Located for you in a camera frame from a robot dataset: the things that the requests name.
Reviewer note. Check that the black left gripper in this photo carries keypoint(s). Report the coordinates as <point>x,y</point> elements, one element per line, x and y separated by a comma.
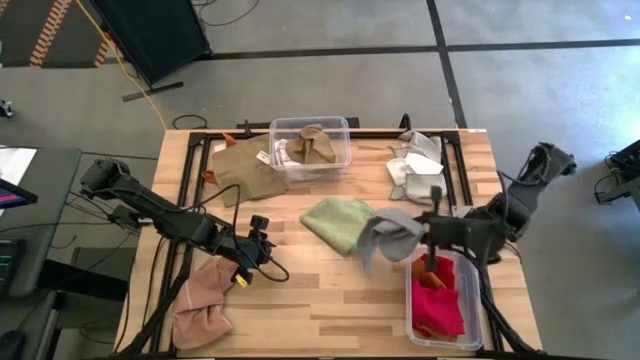
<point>250,255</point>

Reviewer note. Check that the dark orange-striped floor mat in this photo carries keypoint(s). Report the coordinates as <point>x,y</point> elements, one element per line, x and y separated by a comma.
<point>50,30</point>

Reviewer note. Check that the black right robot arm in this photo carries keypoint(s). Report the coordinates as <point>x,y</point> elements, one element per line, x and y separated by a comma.
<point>520,205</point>

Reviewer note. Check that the dark tablet screen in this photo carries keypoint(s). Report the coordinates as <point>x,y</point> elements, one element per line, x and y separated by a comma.
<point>10,265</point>

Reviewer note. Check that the black aluminium table frame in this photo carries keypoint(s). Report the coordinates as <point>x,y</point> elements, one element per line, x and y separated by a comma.
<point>196,165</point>

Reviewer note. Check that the orange towel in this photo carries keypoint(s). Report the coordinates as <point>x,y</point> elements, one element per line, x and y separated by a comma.
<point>210,178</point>
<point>425,280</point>

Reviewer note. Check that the yellow tag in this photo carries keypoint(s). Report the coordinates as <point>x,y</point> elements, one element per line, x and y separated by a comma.
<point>242,280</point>

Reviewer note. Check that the khaki brown towel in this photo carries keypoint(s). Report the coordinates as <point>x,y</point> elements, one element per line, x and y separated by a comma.
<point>245,177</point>

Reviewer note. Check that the clear plastic storage bin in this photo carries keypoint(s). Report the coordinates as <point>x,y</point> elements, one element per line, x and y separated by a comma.
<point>472,300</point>
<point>310,172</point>

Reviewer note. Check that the black equipment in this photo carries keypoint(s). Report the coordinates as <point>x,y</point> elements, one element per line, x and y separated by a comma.
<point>622,170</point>

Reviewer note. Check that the black divider panel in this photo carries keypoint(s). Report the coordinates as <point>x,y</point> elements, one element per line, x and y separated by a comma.
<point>150,35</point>

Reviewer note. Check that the grey diamond-patterned towel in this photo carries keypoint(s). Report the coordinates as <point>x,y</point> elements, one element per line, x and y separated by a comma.
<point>422,192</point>

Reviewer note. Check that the laptop screen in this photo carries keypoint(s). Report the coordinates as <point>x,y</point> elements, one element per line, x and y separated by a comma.
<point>12,196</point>

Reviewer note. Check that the tan towel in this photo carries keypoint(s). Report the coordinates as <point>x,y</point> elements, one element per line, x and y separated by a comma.
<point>312,145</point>

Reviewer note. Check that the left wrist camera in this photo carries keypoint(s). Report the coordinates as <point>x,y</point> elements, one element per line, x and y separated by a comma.
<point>259,226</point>

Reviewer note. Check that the pink towel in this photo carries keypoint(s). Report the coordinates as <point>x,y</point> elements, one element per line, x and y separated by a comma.
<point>200,310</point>

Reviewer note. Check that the grey desk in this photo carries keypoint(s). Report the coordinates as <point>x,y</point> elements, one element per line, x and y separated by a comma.
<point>45,200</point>

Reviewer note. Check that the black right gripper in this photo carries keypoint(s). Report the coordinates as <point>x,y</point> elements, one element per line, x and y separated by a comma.
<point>450,231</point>

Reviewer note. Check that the light green microfiber towel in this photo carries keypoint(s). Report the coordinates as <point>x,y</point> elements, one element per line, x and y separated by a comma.
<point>335,225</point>

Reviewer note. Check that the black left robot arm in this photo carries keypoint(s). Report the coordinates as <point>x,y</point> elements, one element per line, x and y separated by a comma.
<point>165,220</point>

